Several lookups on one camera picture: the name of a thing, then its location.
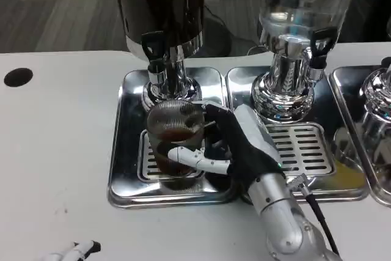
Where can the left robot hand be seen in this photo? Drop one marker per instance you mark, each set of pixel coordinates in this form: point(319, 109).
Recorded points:
point(76, 247)

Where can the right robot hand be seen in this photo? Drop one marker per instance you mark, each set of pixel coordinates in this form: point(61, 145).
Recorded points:
point(244, 151)

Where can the clear ribbed glass cup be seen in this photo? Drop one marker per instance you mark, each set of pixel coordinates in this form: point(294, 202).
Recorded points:
point(175, 126)

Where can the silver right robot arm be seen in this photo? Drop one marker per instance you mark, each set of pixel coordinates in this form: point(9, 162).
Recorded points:
point(281, 212)

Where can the steel slotted drip grid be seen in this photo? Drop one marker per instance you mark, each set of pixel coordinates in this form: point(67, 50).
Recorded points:
point(146, 157)
point(305, 151)

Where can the clear drink dispenser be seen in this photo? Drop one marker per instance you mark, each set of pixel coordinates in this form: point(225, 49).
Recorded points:
point(290, 90)

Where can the steel drip tray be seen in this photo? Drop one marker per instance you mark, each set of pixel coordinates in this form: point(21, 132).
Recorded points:
point(317, 187)
point(345, 83)
point(128, 151)

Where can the black tap of clear dispenser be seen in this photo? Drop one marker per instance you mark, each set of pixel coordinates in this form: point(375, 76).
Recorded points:
point(320, 41)

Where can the black tap of dark dispenser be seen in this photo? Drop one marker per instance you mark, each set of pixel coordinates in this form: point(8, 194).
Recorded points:
point(152, 44)

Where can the chrome dispenser base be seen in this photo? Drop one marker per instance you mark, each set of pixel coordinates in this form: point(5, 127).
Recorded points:
point(377, 90)

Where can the dark drink dispenser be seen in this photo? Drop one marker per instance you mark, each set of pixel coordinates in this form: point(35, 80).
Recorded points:
point(159, 13)

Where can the black round counter hole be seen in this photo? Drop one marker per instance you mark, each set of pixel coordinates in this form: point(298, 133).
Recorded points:
point(18, 77)

